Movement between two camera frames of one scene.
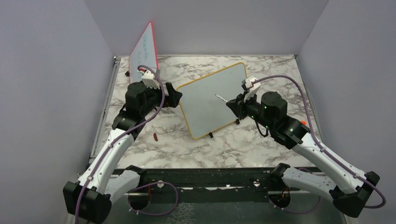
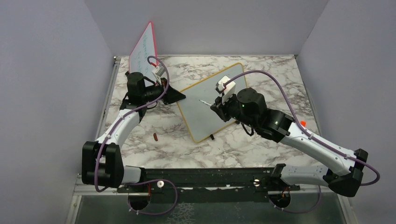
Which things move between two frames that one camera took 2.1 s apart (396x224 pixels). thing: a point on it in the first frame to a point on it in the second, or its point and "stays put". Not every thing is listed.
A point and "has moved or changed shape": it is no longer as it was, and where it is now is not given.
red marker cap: (155, 137) stays put
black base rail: (210, 185) stays put
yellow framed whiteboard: (206, 114) stays put
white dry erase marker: (221, 98) has moved or changed shape
